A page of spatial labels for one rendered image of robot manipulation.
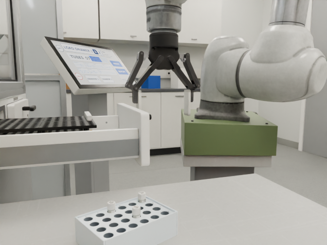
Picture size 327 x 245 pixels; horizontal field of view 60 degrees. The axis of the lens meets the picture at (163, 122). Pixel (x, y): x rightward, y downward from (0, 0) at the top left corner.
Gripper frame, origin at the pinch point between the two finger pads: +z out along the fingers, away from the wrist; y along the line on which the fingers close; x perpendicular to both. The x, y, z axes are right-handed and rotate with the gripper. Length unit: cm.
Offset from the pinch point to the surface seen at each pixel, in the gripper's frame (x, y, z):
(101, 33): -317, -21, -70
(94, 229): 35.0, 21.6, 11.5
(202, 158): -7.7, -15.6, 16.2
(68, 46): -80, 23, -25
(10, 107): -14.0, 38.9, -1.1
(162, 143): -282, -94, 74
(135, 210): 33.8, 15.6, 10.3
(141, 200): 27.7, 13.2, 11.5
